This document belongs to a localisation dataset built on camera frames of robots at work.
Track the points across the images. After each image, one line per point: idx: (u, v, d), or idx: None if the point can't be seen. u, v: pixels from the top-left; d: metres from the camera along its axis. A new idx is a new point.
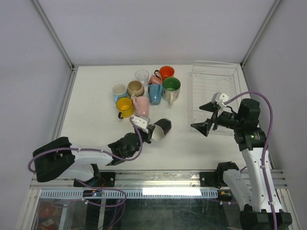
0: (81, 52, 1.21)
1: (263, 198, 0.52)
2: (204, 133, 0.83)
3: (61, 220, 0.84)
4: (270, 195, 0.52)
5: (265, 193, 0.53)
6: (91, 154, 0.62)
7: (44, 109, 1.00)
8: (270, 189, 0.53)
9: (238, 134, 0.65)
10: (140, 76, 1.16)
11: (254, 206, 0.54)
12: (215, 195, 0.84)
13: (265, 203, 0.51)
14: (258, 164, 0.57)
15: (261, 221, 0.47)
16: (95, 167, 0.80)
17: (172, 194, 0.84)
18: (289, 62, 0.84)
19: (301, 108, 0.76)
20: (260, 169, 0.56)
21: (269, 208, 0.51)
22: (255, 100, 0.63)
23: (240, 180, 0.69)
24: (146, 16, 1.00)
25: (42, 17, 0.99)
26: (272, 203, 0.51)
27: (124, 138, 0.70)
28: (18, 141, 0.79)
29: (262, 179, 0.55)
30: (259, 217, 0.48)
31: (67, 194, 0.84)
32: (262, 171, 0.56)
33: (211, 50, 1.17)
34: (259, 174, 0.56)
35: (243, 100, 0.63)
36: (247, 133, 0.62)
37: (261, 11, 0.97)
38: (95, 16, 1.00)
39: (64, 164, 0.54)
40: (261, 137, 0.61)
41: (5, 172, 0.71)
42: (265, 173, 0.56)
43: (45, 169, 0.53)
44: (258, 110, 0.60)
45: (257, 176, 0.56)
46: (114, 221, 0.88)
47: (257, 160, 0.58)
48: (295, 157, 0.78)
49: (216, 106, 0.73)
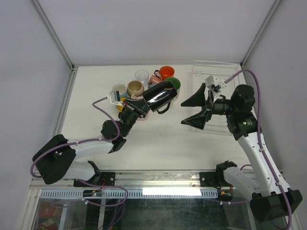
0: (81, 52, 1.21)
1: (269, 180, 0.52)
2: (199, 127, 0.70)
3: (61, 220, 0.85)
4: (276, 176, 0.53)
5: (270, 176, 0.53)
6: (91, 144, 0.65)
7: (44, 109, 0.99)
8: (273, 170, 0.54)
9: (231, 123, 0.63)
10: (140, 76, 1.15)
11: (263, 191, 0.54)
12: (215, 195, 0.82)
13: (273, 185, 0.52)
14: (257, 148, 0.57)
15: (275, 204, 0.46)
16: (94, 166, 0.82)
17: (172, 194, 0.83)
18: (289, 62, 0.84)
19: (301, 109, 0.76)
20: (260, 152, 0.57)
21: (278, 189, 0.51)
22: (250, 89, 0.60)
23: (242, 175, 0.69)
24: (145, 15, 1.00)
25: (42, 17, 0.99)
26: (280, 184, 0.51)
27: (102, 131, 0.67)
28: (18, 141, 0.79)
29: (264, 162, 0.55)
30: (271, 201, 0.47)
31: (68, 194, 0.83)
32: (262, 154, 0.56)
33: (212, 50, 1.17)
34: (260, 157, 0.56)
35: (239, 90, 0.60)
36: (239, 120, 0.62)
37: (262, 11, 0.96)
38: (95, 16, 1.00)
39: (67, 160, 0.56)
40: (253, 122, 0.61)
41: (4, 172, 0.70)
42: (265, 154, 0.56)
43: (49, 170, 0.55)
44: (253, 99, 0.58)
45: (258, 160, 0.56)
46: (114, 221, 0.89)
47: (255, 144, 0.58)
48: (295, 157, 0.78)
49: (215, 89, 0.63)
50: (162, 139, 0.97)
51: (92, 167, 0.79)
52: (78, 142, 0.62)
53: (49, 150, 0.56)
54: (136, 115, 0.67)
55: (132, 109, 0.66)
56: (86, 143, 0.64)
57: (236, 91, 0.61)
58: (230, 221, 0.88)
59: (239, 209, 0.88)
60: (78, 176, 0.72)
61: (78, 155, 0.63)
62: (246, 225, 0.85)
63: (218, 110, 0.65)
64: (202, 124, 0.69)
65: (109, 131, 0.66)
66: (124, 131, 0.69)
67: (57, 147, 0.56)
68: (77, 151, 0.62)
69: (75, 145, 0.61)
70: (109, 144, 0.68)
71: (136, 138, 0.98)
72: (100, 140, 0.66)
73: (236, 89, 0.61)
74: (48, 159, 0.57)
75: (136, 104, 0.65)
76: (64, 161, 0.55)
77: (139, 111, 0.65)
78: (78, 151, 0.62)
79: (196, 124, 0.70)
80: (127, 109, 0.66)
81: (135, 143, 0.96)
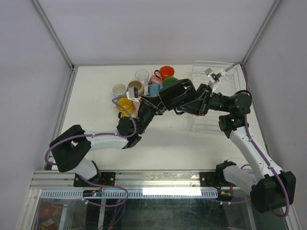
0: (81, 52, 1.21)
1: (262, 165, 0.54)
2: (195, 113, 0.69)
3: (61, 220, 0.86)
4: (267, 160, 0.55)
5: (262, 161, 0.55)
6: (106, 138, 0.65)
7: (44, 109, 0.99)
8: (264, 155, 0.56)
9: (222, 121, 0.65)
10: (140, 76, 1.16)
11: (257, 177, 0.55)
12: (215, 195, 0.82)
13: (265, 168, 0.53)
14: (246, 139, 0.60)
15: (270, 186, 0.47)
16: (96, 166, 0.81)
17: (172, 194, 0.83)
18: (289, 61, 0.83)
19: (301, 109, 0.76)
20: (250, 142, 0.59)
21: (271, 172, 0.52)
22: (249, 99, 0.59)
23: (241, 171, 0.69)
24: (145, 16, 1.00)
25: (43, 17, 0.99)
26: (272, 167, 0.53)
27: (118, 125, 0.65)
28: (18, 142, 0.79)
29: (254, 149, 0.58)
30: (266, 184, 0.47)
31: (68, 194, 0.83)
32: (252, 143, 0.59)
33: (212, 50, 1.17)
34: (251, 147, 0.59)
35: (239, 100, 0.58)
36: (229, 117, 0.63)
37: (261, 11, 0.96)
38: (95, 16, 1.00)
39: (82, 151, 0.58)
40: (240, 120, 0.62)
41: (4, 172, 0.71)
42: (255, 143, 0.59)
43: (64, 158, 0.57)
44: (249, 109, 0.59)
45: (249, 149, 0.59)
46: (114, 221, 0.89)
47: (244, 136, 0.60)
48: (295, 157, 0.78)
49: (216, 77, 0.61)
50: (162, 139, 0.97)
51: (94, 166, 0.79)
52: (94, 134, 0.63)
53: (66, 139, 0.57)
54: (153, 111, 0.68)
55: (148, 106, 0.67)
56: (102, 137, 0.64)
57: (235, 99, 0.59)
58: (230, 221, 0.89)
59: (239, 209, 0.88)
60: (83, 173, 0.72)
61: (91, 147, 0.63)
62: (246, 225, 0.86)
63: (214, 106, 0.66)
64: (198, 109, 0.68)
65: (127, 126, 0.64)
66: (141, 128, 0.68)
67: (72, 137, 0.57)
68: (92, 143, 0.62)
69: (90, 137, 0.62)
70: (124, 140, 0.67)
71: None
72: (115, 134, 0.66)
73: (235, 98, 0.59)
74: (64, 148, 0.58)
75: (152, 101, 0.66)
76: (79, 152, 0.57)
77: (155, 108, 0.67)
78: (93, 143, 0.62)
79: (192, 109, 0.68)
80: (145, 105, 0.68)
81: None
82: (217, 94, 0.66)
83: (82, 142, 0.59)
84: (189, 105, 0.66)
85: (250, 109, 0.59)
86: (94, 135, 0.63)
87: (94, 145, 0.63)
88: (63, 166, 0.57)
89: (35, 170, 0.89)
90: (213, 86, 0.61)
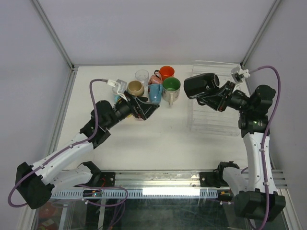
0: (81, 52, 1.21)
1: (258, 178, 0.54)
2: (214, 108, 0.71)
3: (61, 220, 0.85)
4: (265, 176, 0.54)
5: (260, 174, 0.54)
6: (62, 157, 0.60)
7: (44, 109, 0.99)
8: (265, 170, 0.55)
9: (242, 119, 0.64)
10: (140, 76, 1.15)
11: (249, 187, 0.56)
12: (215, 195, 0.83)
13: (259, 183, 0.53)
14: (257, 147, 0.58)
15: (254, 199, 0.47)
16: (89, 166, 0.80)
17: (172, 194, 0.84)
18: (289, 62, 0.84)
19: (301, 108, 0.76)
20: (259, 152, 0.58)
21: (263, 188, 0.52)
22: (271, 91, 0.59)
23: (240, 175, 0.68)
24: (145, 16, 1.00)
25: (43, 18, 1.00)
26: (266, 184, 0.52)
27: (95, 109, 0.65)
28: (18, 142, 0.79)
29: (259, 158, 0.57)
30: (251, 196, 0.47)
31: (68, 194, 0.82)
32: (260, 154, 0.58)
33: (212, 50, 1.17)
34: (257, 156, 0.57)
35: (260, 89, 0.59)
36: (250, 117, 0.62)
37: (262, 11, 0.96)
38: (95, 16, 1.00)
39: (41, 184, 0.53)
40: (263, 124, 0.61)
41: (4, 172, 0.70)
42: (264, 155, 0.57)
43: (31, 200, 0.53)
44: (270, 102, 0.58)
45: (254, 156, 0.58)
46: (114, 221, 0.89)
47: (256, 143, 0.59)
48: (295, 157, 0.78)
49: (238, 77, 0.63)
50: (162, 140, 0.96)
51: (88, 168, 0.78)
52: (42, 166, 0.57)
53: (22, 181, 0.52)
54: (131, 109, 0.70)
55: (129, 102, 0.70)
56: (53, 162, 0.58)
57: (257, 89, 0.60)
58: (230, 221, 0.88)
59: None
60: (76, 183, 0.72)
61: (52, 176, 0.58)
62: (245, 225, 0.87)
63: (235, 103, 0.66)
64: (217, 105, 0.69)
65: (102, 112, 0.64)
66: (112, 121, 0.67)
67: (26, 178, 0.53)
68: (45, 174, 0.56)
69: (41, 170, 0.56)
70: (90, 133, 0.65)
71: (136, 138, 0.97)
72: (71, 147, 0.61)
73: (257, 88, 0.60)
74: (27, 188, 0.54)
75: (141, 106, 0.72)
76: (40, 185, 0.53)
77: (135, 109, 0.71)
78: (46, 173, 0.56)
79: (212, 103, 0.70)
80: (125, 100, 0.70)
81: (134, 143, 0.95)
82: (239, 92, 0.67)
83: (32, 180, 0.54)
84: (209, 99, 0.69)
85: (271, 100, 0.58)
86: (45, 166, 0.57)
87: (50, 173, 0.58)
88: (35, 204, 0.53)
89: None
90: (235, 86, 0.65)
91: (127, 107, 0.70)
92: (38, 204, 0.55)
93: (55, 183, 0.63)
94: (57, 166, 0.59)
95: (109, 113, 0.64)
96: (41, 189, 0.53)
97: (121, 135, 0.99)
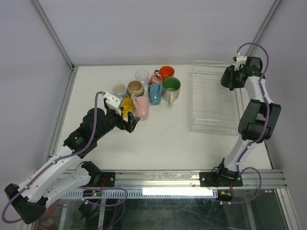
0: (81, 52, 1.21)
1: (257, 96, 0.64)
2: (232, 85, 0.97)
3: (60, 220, 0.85)
4: (264, 93, 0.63)
5: (259, 94, 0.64)
6: (46, 176, 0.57)
7: (43, 109, 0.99)
8: (263, 91, 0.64)
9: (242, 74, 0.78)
10: (140, 76, 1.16)
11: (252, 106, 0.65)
12: (215, 195, 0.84)
13: (258, 98, 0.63)
14: (256, 81, 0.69)
15: (255, 104, 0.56)
16: (89, 167, 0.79)
17: (172, 194, 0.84)
18: (289, 62, 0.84)
19: (301, 109, 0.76)
20: (257, 84, 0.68)
21: (263, 100, 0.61)
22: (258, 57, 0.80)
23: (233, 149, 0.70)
24: (145, 16, 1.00)
25: (42, 17, 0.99)
26: (265, 97, 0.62)
27: (86, 118, 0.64)
28: (19, 141, 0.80)
29: (257, 87, 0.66)
30: (253, 102, 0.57)
31: (67, 194, 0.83)
32: (258, 85, 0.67)
33: (212, 51, 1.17)
34: (256, 86, 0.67)
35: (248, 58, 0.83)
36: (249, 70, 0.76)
37: (262, 11, 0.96)
38: (95, 16, 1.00)
39: (31, 206, 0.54)
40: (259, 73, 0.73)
41: (5, 171, 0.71)
42: (262, 85, 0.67)
43: (25, 218, 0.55)
44: (258, 59, 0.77)
45: (253, 86, 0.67)
46: (114, 221, 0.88)
47: (255, 80, 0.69)
48: (295, 157, 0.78)
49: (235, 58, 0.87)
50: (162, 140, 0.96)
51: (87, 171, 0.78)
52: (28, 186, 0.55)
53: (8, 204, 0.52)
54: (120, 120, 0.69)
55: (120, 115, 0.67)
56: (39, 180, 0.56)
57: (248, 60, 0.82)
58: (230, 221, 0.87)
59: (239, 209, 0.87)
60: (76, 186, 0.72)
61: (40, 193, 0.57)
62: (246, 225, 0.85)
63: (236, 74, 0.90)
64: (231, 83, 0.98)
65: (90, 122, 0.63)
66: (100, 132, 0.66)
67: (11, 201, 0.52)
68: (31, 195, 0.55)
69: (27, 191, 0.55)
70: (76, 144, 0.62)
71: (136, 137, 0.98)
72: (55, 164, 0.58)
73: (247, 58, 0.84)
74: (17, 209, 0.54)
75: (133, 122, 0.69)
76: (30, 208, 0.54)
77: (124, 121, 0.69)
78: (33, 195, 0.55)
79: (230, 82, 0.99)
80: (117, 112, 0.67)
81: (134, 143, 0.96)
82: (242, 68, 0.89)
83: (19, 202, 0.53)
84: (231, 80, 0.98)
85: (258, 60, 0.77)
86: (30, 186, 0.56)
87: (37, 193, 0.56)
88: (29, 220, 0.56)
89: (35, 169, 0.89)
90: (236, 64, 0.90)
91: (115, 116, 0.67)
92: (32, 219, 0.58)
93: (48, 195, 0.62)
94: (44, 185, 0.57)
95: (101, 122, 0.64)
96: (30, 209, 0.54)
97: (121, 135, 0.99)
